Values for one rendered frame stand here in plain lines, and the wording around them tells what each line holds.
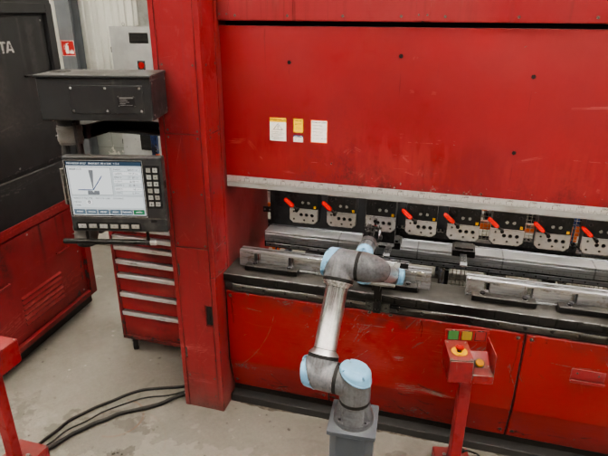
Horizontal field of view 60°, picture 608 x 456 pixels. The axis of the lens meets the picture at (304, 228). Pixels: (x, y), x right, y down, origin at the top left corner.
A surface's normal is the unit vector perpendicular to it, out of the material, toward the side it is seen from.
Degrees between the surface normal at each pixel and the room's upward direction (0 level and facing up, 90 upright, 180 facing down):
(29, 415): 0
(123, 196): 90
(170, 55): 90
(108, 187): 90
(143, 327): 90
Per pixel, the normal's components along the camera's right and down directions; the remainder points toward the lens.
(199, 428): 0.00, -0.93
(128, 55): -0.21, 0.37
